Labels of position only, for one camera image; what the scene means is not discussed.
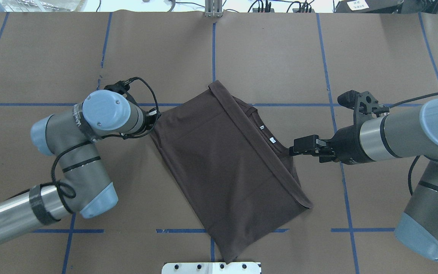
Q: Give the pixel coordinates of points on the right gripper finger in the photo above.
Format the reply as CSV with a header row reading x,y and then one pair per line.
x,y
309,143
320,152

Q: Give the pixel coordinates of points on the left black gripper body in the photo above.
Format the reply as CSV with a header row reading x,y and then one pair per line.
x,y
150,122

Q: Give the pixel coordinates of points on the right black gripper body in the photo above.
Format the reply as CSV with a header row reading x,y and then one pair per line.
x,y
346,146

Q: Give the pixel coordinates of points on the dark brown t-shirt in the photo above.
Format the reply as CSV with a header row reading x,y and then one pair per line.
x,y
239,179

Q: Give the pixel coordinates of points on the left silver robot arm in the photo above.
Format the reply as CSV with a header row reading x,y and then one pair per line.
x,y
79,181

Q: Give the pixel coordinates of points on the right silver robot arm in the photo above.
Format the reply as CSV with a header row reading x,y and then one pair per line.
x,y
377,135

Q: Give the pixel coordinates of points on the black box with white label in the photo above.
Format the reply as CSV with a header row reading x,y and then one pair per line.
x,y
368,6

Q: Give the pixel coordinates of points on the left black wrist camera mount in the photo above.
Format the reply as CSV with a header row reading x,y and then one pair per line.
x,y
122,87

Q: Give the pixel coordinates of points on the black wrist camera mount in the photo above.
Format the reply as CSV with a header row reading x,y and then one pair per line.
x,y
122,87
364,105

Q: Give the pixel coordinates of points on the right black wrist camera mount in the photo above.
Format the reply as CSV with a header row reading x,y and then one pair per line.
x,y
364,105

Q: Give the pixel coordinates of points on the aluminium frame post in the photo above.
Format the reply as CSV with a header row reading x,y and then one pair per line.
x,y
214,8

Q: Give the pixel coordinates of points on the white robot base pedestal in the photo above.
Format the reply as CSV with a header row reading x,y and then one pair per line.
x,y
212,268

